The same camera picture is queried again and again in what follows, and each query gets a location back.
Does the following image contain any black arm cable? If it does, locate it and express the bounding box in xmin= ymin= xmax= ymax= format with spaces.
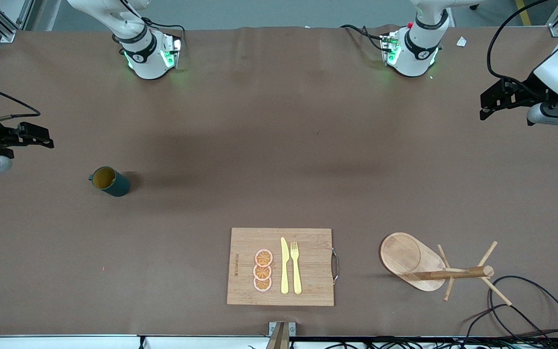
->
xmin=487 ymin=0 xmax=551 ymax=82
xmin=0 ymin=83 xmax=42 ymax=125

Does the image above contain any short looping black cable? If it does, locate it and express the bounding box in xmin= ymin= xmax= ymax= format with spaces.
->
xmin=462 ymin=303 xmax=547 ymax=341

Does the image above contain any metal bracket with wooden bar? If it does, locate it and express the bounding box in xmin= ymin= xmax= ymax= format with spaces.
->
xmin=265 ymin=321 xmax=296 ymax=349

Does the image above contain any brown table cover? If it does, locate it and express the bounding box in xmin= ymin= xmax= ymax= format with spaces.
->
xmin=0 ymin=24 xmax=558 ymax=337

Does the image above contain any yellow plastic fork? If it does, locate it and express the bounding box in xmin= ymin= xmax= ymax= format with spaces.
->
xmin=290 ymin=241 xmax=303 ymax=295

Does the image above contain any wooden mug tree stand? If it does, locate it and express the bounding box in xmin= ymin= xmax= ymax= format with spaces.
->
xmin=379 ymin=232 xmax=513 ymax=304

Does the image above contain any dark teal ribbed mug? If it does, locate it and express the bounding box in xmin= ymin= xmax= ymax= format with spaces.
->
xmin=88 ymin=166 xmax=131 ymax=198

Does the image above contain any white table edge rail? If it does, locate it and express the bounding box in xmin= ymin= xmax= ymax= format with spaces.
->
xmin=0 ymin=334 xmax=558 ymax=349

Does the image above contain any black left base cable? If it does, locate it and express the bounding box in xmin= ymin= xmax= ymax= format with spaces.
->
xmin=340 ymin=24 xmax=388 ymax=52

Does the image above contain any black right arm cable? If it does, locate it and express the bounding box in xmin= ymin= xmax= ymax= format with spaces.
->
xmin=0 ymin=83 xmax=42 ymax=125

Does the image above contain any bamboo cutting board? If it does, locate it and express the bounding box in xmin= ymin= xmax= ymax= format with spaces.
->
xmin=227 ymin=228 xmax=335 ymax=307

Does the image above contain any yellow plastic knife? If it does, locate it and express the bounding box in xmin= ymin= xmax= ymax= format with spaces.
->
xmin=280 ymin=237 xmax=290 ymax=295

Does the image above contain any long looping black cable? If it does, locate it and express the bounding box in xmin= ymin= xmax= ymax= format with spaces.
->
xmin=488 ymin=275 xmax=558 ymax=347

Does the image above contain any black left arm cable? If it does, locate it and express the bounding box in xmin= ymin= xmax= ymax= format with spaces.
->
xmin=487 ymin=0 xmax=551 ymax=82

